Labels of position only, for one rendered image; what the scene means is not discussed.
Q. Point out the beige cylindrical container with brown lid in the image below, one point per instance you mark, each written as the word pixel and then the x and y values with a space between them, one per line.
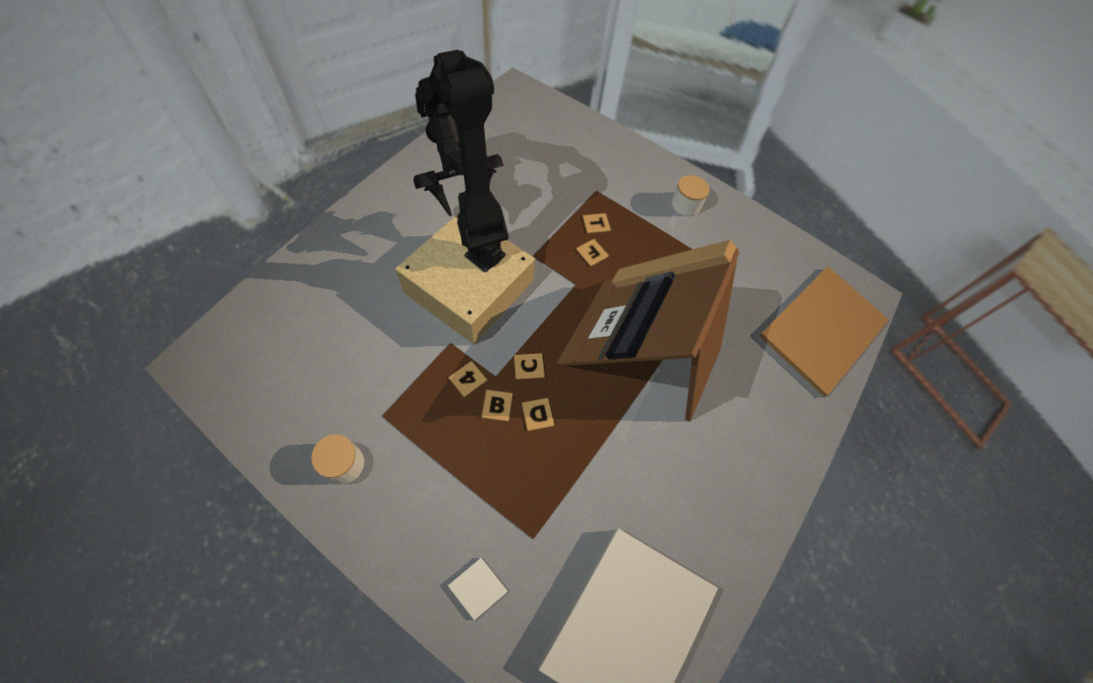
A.
pixel 337 459
pixel 690 194

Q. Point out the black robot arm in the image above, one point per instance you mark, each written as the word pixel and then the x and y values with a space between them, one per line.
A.
pixel 457 101

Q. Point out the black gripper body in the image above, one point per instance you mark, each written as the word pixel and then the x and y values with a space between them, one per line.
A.
pixel 430 179

